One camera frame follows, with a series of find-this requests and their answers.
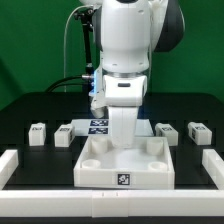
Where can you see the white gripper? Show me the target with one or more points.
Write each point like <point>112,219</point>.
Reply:
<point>122,125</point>

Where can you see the white square table top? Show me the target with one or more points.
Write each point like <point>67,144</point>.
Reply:
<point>146,165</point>

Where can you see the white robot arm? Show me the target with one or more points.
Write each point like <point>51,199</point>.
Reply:
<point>127,32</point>

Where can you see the white sheet with fiducial tags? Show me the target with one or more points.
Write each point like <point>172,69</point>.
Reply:
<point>85,127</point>

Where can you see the white U-shaped obstacle fence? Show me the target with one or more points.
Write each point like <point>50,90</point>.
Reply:
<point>94,203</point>

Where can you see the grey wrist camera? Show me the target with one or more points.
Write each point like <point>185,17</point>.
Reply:
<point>124,92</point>

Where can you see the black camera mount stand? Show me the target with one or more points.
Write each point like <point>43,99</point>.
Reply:
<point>85,17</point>

